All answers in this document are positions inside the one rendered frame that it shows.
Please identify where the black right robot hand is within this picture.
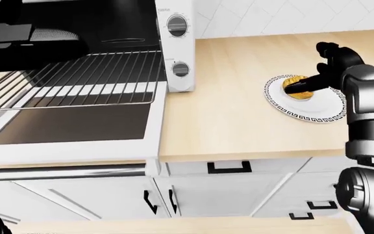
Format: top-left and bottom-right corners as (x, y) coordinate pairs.
(284, 41), (367, 95)

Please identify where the golden brown scone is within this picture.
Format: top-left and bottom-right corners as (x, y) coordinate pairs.
(281, 74), (316, 102)

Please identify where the white glass toaster oven door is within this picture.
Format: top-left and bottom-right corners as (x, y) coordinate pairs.
(0, 70), (169, 170)

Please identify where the small grey oven knob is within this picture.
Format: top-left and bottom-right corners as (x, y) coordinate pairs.
(170, 60), (192, 79)

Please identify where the white toaster oven body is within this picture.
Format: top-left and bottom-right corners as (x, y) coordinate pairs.
(0, 0), (197, 94)

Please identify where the large grey oven knob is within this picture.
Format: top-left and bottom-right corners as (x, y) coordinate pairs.
(165, 13), (190, 39)

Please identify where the white plate with black pattern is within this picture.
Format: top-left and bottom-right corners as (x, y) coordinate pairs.
(264, 74), (349, 125)

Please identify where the white drawer front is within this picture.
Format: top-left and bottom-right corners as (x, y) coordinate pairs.
(164, 157), (313, 177)

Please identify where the white cabinet door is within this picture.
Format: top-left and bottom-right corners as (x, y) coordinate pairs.
(153, 173), (294, 219)
(0, 179), (171, 224)

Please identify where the chrome oven door handle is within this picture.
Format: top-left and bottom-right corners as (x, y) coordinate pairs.
(0, 162), (148, 182)

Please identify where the metal wire oven rack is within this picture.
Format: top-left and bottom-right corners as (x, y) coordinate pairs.
(0, 49), (164, 112)

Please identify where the black drawer handle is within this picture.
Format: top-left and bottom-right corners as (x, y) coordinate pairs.
(306, 200), (339, 211)
(206, 160), (253, 175)
(288, 212), (316, 222)

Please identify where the black vertical cabinet handle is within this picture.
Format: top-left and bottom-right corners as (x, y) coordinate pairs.
(143, 189), (158, 216)
(168, 188), (180, 216)

